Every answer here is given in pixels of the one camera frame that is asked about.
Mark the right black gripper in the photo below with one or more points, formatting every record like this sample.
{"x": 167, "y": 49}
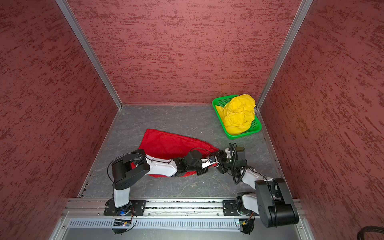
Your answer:
{"x": 223, "y": 154}

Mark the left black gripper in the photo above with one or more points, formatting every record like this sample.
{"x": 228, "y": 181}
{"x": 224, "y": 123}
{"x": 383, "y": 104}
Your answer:
{"x": 203, "y": 171}

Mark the red shorts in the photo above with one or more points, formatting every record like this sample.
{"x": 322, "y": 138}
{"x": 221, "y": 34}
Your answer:
{"x": 166, "y": 146}

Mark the yellow shorts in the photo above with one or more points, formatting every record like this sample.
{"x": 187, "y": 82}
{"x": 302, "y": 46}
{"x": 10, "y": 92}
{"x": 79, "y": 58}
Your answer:
{"x": 238, "y": 114}

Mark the green plastic basket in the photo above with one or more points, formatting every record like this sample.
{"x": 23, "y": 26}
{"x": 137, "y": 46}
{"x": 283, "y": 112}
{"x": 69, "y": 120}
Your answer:
{"x": 256, "y": 127}

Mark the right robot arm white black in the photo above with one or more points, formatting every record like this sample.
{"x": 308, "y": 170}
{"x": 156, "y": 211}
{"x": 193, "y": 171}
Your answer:
{"x": 271, "y": 200}

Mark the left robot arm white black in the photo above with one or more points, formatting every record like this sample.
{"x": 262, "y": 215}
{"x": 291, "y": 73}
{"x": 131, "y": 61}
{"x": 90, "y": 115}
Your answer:
{"x": 130, "y": 168}

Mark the right small circuit board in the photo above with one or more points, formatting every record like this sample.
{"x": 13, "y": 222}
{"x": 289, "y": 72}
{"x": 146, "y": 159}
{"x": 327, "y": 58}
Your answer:
{"x": 247, "y": 226}

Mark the small circuit board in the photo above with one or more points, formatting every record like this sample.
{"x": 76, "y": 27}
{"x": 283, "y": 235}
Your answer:
{"x": 122, "y": 223}
{"x": 247, "y": 226}

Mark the left small circuit board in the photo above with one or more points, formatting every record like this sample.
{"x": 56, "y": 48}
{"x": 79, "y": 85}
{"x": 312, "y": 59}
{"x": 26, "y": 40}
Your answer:
{"x": 122, "y": 223}

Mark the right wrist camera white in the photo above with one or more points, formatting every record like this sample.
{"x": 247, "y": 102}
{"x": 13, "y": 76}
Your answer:
{"x": 229, "y": 153}

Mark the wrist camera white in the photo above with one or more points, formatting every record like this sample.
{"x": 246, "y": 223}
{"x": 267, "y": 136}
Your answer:
{"x": 209, "y": 161}
{"x": 229, "y": 153}

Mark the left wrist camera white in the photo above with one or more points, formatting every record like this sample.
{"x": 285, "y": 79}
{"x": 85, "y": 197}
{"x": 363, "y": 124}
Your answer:
{"x": 209, "y": 161}

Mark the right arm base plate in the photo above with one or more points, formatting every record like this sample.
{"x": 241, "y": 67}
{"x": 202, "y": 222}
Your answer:
{"x": 230, "y": 208}

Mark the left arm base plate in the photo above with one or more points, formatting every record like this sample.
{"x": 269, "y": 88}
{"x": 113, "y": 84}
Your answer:
{"x": 134, "y": 208}

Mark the aluminium mounting rail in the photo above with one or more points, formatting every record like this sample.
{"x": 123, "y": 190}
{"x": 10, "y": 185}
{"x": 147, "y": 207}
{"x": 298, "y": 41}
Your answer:
{"x": 155, "y": 208}

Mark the slotted cable duct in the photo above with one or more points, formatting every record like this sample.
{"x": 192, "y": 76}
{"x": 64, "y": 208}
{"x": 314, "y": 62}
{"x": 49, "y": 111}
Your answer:
{"x": 169, "y": 224}

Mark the left aluminium corner post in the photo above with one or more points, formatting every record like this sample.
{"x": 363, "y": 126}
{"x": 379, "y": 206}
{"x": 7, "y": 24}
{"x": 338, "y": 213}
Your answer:
{"x": 79, "y": 33}

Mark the aluminium corner post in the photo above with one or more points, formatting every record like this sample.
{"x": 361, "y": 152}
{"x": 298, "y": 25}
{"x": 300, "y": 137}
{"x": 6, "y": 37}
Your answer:
{"x": 79, "y": 33}
{"x": 291, "y": 35}

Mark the right aluminium corner post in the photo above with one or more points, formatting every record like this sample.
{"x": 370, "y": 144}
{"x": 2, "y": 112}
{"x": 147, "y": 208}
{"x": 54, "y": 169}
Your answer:
{"x": 291, "y": 35}

